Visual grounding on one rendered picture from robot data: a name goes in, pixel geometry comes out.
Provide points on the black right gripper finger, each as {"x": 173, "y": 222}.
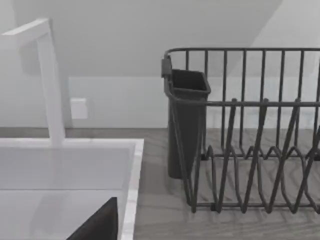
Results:
{"x": 102, "y": 222}

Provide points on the white sink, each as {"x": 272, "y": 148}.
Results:
{"x": 62, "y": 170}

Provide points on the white wall socket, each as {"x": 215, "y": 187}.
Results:
{"x": 78, "y": 108}

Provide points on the tall white tap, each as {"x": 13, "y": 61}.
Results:
{"x": 47, "y": 75}

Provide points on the dark grey cutlery holder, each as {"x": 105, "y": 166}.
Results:
{"x": 186, "y": 120}

